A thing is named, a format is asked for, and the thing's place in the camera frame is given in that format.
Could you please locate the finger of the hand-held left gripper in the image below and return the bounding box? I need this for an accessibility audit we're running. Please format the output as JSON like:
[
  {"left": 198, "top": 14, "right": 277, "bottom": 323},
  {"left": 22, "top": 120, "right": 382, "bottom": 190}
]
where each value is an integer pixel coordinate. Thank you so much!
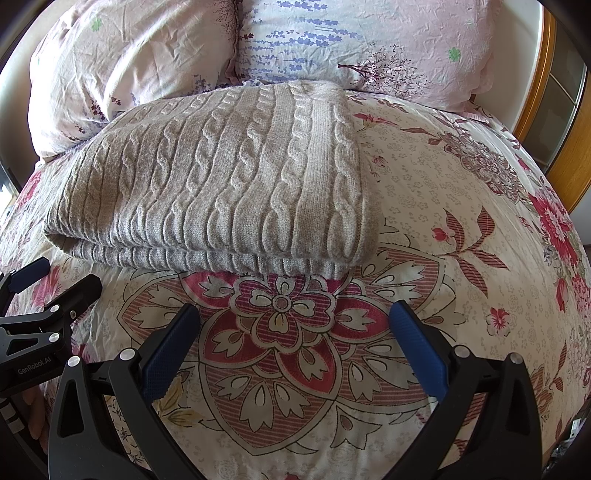
[
  {"left": 0, "top": 257, "right": 51, "bottom": 310},
  {"left": 0, "top": 274, "right": 103, "bottom": 357}
]

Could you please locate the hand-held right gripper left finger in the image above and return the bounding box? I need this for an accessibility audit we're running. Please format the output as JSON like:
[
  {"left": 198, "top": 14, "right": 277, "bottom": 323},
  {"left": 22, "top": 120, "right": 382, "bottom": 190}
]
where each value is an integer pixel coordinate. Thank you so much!
[{"left": 48, "top": 304, "right": 201, "bottom": 480}]

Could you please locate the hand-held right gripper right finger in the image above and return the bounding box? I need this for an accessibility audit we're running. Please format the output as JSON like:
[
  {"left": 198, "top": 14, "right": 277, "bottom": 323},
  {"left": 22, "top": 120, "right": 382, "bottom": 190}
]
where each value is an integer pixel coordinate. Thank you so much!
[{"left": 390, "top": 300, "right": 543, "bottom": 480}]

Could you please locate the beige cable knit sweater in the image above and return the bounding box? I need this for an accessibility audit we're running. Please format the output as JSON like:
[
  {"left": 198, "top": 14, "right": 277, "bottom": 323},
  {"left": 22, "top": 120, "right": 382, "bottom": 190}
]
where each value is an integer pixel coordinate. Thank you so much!
[{"left": 42, "top": 79, "right": 382, "bottom": 281}]

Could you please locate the person's left hand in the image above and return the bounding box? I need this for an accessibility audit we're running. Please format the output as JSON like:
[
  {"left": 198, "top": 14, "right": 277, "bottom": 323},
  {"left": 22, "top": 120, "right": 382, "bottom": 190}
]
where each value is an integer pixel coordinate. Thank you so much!
[{"left": 23, "top": 383, "right": 49, "bottom": 439}]

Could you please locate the floral bed sheet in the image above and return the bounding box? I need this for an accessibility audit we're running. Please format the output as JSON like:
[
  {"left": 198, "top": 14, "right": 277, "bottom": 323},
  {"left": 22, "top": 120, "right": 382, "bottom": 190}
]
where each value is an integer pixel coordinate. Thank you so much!
[{"left": 0, "top": 90, "right": 591, "bottom": 480}]

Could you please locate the pink floral pillow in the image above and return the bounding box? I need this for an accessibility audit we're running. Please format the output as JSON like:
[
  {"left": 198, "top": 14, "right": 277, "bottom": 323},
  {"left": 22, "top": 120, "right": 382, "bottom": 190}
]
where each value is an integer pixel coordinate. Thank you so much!
[{"left": 28, "top": 0, "right": 241, "bottom": 160}]

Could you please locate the blue flower print pillow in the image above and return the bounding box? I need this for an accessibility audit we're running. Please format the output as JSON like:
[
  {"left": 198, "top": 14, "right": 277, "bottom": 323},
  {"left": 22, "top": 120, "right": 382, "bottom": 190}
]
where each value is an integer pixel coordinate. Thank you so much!
[{"left": 233, "top": 0, "right": 502, "bottom": 114}]

